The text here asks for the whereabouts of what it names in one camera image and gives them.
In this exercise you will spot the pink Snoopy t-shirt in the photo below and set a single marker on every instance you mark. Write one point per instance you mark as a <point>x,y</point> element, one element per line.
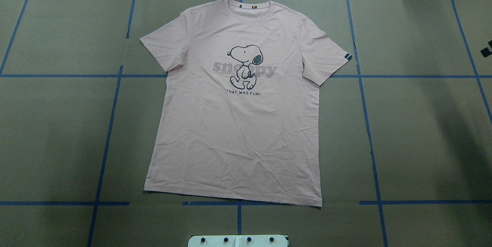
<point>240,118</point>

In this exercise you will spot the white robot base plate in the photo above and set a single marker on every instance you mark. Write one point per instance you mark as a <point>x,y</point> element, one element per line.
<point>274,240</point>

